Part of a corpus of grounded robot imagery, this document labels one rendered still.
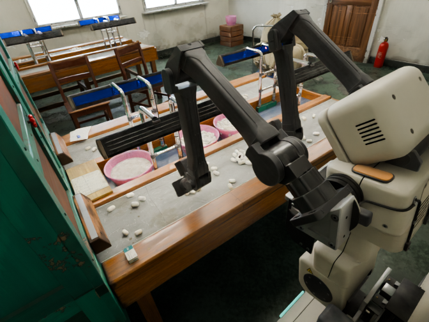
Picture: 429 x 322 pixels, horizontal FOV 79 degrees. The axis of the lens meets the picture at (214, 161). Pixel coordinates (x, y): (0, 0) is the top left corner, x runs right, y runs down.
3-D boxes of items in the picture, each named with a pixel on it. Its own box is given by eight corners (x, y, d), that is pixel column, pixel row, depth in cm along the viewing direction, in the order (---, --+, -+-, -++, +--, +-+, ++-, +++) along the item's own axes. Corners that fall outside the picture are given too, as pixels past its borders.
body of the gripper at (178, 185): (170, 183, 107) (175, 181, 100) (191, 173, 111) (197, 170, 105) (177, 197, 107) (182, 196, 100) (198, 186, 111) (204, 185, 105)
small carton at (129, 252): (138, 259, 93) (137, 255, 92) (129, 264, 92) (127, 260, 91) (133, 247, 97) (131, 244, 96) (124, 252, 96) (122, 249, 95)
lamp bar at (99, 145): (234, 109, 123) (234, 94, 119) (104, 160, 96) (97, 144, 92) (224, 104, 128) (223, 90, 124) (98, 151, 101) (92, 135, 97)
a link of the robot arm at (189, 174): (168, 70, 68) (201, 61, 73) (158, 68, 72) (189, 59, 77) (193, 196, 91) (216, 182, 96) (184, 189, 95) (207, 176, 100)
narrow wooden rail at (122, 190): (329, 109, 199) (332, 95, 192) (89, 227, 121) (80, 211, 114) (323, 107, 203) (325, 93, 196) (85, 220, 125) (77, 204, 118)
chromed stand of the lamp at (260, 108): (276, 105, 206) (281, 45, 180) (258, 112, 198) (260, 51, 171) (260, 98, 219) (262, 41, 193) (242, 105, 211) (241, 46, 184)
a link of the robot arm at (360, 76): (285, -1, 80) (302, -2, 86) (262, 37, 91) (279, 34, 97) (389, 105, 71) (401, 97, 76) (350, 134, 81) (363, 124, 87)
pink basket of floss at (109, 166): (164, 164, 153) (161, 151, 147) (145, 195, 132) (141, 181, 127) (123, 161, 159) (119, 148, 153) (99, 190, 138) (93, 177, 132)
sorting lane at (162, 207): (370, 114, 175) (371, 111, 174) (102, 266, 97) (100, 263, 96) (331, 101, 195) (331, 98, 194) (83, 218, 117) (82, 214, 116)
